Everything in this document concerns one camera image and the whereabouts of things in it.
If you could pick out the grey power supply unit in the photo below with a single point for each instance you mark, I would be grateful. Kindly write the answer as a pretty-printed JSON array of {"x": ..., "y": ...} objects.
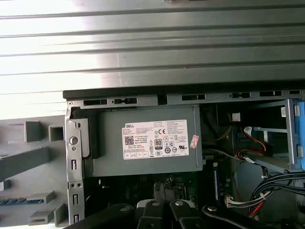
[{"x": 107, "y": 143}]

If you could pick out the white power plug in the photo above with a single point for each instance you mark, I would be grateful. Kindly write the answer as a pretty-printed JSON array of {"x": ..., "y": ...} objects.
[{"x": 236, "y": 117}]

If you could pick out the grey parts rack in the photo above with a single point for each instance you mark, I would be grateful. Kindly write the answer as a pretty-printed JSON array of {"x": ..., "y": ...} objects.
[{"x": 14, "y": 162}]

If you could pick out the black open PC case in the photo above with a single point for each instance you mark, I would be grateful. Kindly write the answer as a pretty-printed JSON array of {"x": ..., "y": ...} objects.
[{"x": 107, "y": 93}]

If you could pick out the grey metal drive cage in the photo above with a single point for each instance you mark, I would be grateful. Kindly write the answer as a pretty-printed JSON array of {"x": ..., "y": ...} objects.
[{"x": 289, "y": 133}]

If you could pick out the blue RAM stick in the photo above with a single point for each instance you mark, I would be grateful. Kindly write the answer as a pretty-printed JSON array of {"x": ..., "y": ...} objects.
[
  {"x": 216, "y": 183},
  {"x": 19, "y": 202}
]

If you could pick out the white board connector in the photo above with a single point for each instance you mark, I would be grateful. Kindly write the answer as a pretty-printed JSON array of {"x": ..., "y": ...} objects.
[{"x": 228, "y": 201}]

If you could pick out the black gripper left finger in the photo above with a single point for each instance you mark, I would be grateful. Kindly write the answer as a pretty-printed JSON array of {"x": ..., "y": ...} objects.
[{"x": 119, "y": 217}]

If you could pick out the blue plastic drive latch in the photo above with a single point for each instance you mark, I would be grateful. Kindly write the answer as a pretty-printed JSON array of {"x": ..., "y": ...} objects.
[{"x": 300, "y": 133}]

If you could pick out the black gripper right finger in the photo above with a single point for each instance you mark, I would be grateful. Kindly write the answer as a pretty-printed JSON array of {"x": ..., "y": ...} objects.
[{"x": 190, "y": 219}]

